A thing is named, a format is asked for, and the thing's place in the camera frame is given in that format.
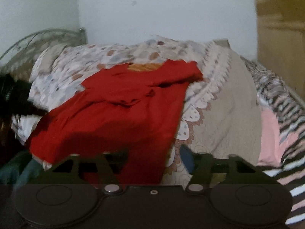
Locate metal bed headboard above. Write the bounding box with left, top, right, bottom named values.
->
left=1, top=28, right=87, bottom=81

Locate wooden wardrobe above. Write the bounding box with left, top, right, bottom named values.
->
left=255, top=0, right=305, bottom=98

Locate orange garment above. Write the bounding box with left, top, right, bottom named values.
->
left=128, top=63, right=162, bottom=72

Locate red garment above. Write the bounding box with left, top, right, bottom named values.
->
left=26, top=60, right=203, bottom=185

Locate zebra striped pink sheet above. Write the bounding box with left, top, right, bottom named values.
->
left=244, top=60, right=304, bottom=227

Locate patterned circle print quilt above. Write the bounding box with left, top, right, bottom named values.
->
left=9, top=36, right=262, bottom=187

